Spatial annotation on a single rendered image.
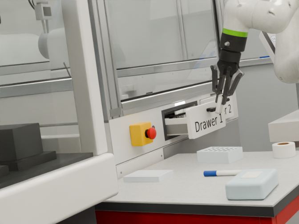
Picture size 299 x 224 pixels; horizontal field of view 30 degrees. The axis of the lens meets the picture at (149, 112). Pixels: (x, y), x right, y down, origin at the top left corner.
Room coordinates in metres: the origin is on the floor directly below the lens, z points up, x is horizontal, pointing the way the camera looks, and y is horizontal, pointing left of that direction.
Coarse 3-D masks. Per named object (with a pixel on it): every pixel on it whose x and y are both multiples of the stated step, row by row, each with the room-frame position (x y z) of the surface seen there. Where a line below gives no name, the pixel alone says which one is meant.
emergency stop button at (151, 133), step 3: (150, 129) 1.82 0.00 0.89; (153, 129) 1.82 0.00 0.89; (147, 132) 1.83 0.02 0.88; (150, 132) 1.81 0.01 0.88; (153, 132) 1.82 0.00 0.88; (156, 132) 1.84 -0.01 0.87; (147, 135) 1.83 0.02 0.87; (150, 135) 1.81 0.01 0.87; (153, 135) 1.82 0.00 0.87; (150, 138) 1.82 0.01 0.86; (153, 138) 1.82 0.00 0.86
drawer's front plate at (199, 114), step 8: (208, 104) 2.09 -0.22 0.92; (216, 104) 2.15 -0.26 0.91; (192, 112) 1.98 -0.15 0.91; (200, 112) 2.03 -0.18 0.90; (208, 112) 2.08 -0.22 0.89; (192, 120) 1.97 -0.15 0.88; (200, 120) 2.02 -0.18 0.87; (216, 120) 2.14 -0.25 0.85; (224, 120) 2.20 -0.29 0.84; (192, 128) 1.96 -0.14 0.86; (200, 128) 2.02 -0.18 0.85; (208, 128) 2.07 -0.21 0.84; (216, 128) 2.13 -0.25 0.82; (192, 136) 1.96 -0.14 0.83
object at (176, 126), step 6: (168, 120) 2.03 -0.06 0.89; (174, 120) 2.02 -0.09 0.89; (180, 120) 2.00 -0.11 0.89; (168, 126) 2.03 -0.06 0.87; (174, 126) 2.02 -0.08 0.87; (180, 126) 2.00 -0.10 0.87; (186, 126) 1.99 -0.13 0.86; (168, 132) 2.03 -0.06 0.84; (174, 132) 2.02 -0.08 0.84; (180, 132) 2.00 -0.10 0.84; (186, 132) 1.99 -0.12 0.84
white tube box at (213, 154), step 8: (200, 152) 1.81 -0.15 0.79; (208, 152) 1.79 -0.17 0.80; (216, 152) 1.76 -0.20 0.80; (224, 152) 1.74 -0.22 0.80; (232, 152) 1.75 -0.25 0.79; (240, 152) 1.79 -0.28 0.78; (200, 160) 1.81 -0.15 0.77; (208, 160) 1.79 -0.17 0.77; (216, 160) 1.77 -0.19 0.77; (224, 160) 1.75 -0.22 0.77; (232, 160) 1.75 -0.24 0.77
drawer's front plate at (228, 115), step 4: (212, 96) 2.39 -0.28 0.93; (228, 96) 2.49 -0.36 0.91; (200, 100) 2.29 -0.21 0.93; (204, 100) 2.29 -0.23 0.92; (208, 100) 2.32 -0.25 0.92; (212, 100) 2.35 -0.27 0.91; (200, 104) 2.29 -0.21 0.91; (228, 104) 2.48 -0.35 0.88; (232, 104) 2.52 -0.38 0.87; (224, 108) 2.44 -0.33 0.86; (228, 108) 2.48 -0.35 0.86; (232, 108) 2.52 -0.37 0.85; (224, 112) 2.44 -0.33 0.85; (228, 112) 2.48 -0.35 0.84; (232, 112) 2.51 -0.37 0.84; (228, 116) 2.47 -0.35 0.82
